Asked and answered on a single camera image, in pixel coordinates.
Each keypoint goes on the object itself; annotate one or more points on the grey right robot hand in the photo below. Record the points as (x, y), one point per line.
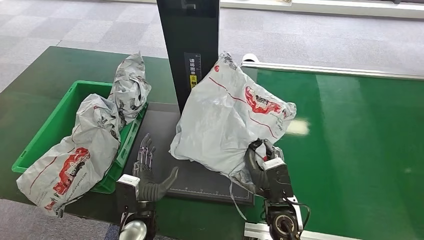
(256, 175)

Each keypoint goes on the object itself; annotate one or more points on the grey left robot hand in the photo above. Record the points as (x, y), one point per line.
(147, 185)

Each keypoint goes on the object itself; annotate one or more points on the grey package with black logo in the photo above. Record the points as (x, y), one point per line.
(218, 126)

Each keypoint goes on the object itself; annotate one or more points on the grey package with red print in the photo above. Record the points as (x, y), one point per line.
(89, 145)

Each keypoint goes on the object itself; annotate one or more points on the crumpled grey printed package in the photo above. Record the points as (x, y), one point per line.
(130, 86)

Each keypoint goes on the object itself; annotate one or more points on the green conveyor belt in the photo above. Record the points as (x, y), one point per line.
(364, 149)

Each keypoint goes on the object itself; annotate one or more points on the black inbound scanner machine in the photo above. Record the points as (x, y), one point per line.
(188, 30)

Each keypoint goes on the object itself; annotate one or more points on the green plastic crate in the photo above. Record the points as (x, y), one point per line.
(49, 132)

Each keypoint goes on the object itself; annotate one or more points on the black and yellow label sticker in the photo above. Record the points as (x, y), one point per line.
(192, 69)

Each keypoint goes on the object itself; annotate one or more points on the white floor ledge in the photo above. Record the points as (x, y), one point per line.
(331, 7)

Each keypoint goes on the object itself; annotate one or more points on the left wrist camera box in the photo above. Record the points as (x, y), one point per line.
(126, 195)

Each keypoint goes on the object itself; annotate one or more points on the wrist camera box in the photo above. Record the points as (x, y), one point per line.
(280, 180)
(126, 195)

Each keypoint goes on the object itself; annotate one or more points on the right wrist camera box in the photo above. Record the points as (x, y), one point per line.
(280, 180)

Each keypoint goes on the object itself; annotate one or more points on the aluminium conveyor frame rail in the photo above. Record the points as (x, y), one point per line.
(255, 232)

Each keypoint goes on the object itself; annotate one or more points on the silver conveyor side rail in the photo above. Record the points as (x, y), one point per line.
(331, 69)

